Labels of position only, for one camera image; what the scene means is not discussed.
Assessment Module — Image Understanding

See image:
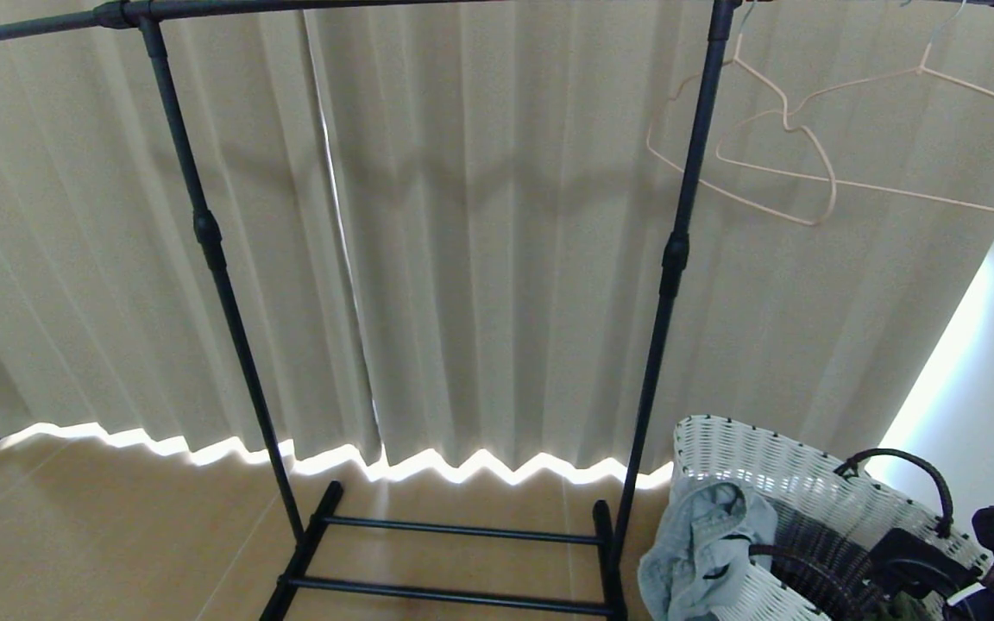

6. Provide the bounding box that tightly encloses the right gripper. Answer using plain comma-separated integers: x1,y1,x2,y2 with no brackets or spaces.
866,528,994,621

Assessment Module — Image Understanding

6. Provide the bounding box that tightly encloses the pink clothes hanger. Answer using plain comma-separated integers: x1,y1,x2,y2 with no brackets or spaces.
645,0,840,229
714,0,994,228

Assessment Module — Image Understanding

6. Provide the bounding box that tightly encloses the white laundry basket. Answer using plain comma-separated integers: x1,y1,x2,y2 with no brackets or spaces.
672,415,994,621

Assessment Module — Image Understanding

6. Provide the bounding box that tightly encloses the black clothes rack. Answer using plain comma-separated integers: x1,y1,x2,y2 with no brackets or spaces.
0,0,994,621

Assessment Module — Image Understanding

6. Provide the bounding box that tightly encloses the pale blue-grey garment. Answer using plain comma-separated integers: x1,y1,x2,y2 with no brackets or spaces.
638,477,779,621

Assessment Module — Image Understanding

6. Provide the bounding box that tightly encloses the beige curtain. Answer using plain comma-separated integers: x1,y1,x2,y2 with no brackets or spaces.
0,0,994,486

